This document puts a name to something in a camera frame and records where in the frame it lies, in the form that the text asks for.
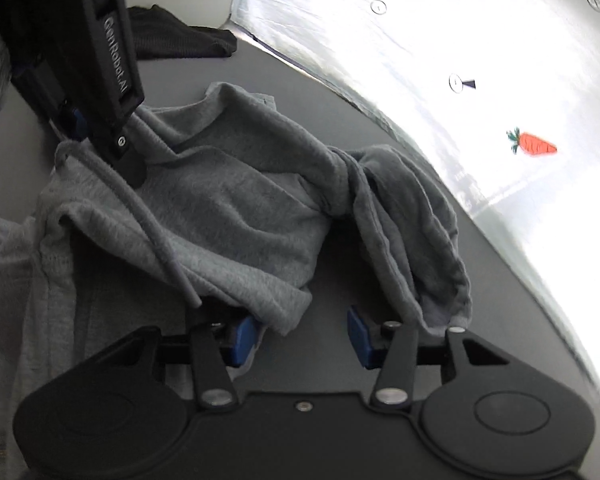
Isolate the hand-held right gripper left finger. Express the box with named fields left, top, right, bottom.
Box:
left=81, top=308, right=259, bottom=409

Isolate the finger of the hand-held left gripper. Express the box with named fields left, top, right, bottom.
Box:
left=50, top=101, right=92, bottom=144
left=91, top=109, right=149, bottom=187

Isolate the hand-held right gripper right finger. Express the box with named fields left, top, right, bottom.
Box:
left=346, top=305, right=524, bottom=409

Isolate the grey hoodie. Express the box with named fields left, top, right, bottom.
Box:
left=0, top=81, right=473, bottom=480

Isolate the black knitted cloth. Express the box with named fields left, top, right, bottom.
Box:
left=126, top=4, right=239, bottom=62

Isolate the white printed sheet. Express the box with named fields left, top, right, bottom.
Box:
left=226, top=0, right=600, bottom=433

